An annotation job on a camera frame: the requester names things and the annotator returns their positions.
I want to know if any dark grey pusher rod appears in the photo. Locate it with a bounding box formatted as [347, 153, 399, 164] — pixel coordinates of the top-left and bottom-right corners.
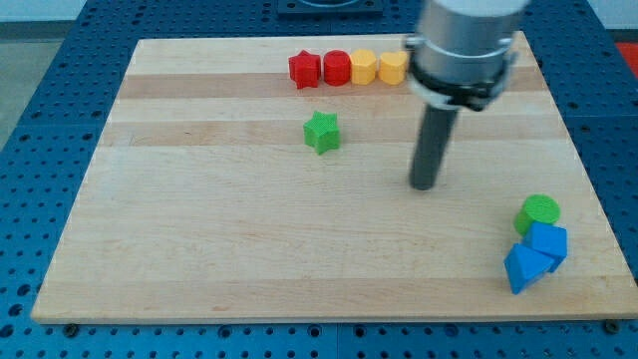
[409, 105, 458, 190]

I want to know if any green star block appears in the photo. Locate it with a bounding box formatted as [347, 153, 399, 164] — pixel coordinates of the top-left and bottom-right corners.
[303, 111, 341, 156]

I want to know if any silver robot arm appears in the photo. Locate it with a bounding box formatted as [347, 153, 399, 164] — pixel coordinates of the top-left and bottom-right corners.
[404, 0, 529, 190]

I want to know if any red star block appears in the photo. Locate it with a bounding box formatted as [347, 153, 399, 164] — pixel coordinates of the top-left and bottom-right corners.
[288, 50, 321, 89]

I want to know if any yellow heart block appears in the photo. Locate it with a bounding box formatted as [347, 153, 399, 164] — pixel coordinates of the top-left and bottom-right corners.
[378, 51, 409, 86]

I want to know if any yellow hexagon block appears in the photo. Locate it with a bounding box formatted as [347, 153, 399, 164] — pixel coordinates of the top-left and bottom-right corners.
[350, 49, 377, 85]

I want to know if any red cylinder block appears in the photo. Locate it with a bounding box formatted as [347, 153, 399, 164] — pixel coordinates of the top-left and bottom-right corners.
[323, 50, 351, 87]

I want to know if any green cylinder block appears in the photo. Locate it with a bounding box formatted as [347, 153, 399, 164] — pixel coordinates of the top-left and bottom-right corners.
[512, 193, 561, 235]

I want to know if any blue cube block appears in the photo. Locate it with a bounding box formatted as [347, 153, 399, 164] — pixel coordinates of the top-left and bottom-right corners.
[522, 221, 568, 273]

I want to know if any blue triangle block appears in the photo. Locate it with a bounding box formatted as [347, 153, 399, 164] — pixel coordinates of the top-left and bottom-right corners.
[503, 243, 554, 295]

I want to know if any wooden board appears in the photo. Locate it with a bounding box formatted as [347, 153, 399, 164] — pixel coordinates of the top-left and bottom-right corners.
[31, 34, 637, 324]

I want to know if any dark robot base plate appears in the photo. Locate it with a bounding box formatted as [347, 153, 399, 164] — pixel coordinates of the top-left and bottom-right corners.
[275, 0, 385, 16]

